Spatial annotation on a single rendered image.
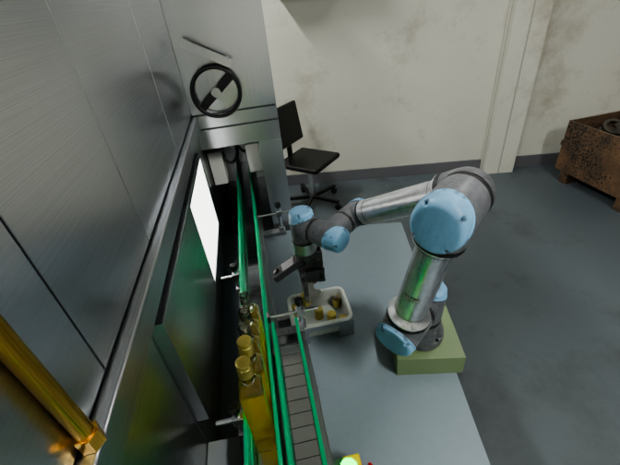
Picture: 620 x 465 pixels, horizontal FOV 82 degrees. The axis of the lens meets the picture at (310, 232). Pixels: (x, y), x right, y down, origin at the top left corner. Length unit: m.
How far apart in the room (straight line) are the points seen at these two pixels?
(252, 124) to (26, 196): 1.32
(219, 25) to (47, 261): 1.30
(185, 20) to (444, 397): 1.61
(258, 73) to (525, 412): 2.03
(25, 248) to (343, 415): 0.96
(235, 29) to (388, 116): 2.47
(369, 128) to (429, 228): 3.19
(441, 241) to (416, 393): 0.64
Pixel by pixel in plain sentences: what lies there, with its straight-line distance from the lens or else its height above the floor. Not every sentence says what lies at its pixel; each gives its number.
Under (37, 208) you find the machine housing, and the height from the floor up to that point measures 1.63.
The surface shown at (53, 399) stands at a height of 1.50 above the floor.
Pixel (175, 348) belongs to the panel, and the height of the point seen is 1.25.
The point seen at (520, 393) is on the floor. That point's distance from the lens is 2.28.
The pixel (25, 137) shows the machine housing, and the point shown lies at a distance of 0.55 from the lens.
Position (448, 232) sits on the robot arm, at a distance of 0.72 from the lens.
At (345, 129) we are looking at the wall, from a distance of 3.86.
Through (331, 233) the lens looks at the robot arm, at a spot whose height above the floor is 1.25.
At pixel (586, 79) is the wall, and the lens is 4.53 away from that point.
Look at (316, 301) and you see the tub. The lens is 1.43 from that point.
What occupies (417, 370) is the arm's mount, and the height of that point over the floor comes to 0.77.
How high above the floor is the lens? 1.81
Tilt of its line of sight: 34 degrees down
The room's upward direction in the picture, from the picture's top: 7 degrees counter-clockwise
